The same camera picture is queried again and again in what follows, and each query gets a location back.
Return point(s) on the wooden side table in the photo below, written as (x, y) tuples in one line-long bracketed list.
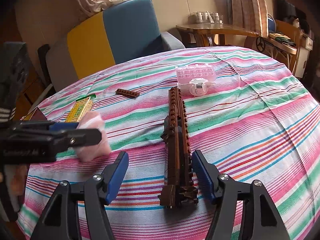
[(218, 32)]

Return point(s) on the wooden shelf unit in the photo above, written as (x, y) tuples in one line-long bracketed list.
[(289, 36)]

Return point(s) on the brown brick model bar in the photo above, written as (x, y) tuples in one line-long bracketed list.
[(178, 189)]

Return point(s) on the white tea set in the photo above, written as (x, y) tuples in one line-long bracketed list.
[(207, 17)]

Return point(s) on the gold maroon gift box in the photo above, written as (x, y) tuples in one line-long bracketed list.
[(34, 115)]

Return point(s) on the small brown brick plate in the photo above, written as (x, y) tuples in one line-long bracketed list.
[(127, 93)]

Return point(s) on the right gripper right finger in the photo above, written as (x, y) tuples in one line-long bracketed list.
[(260, 217)]

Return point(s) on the yellow blue grey armchair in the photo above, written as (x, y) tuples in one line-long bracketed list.
[(116, 35)]

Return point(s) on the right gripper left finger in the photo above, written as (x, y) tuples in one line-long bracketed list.
[(60, 217)]

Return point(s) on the pink lidded plastic case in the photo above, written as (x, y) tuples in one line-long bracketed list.
[(195, 78)]

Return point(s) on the small green cracker packet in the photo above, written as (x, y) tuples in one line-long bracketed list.
[(80, 108)]

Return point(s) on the pink sock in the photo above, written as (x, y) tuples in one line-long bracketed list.
[(97, 144)]

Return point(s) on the striped tablecloth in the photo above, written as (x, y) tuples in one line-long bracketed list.
[(257, 121)]

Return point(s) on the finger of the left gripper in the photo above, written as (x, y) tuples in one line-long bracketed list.
[(58, 126), (76, 138)]

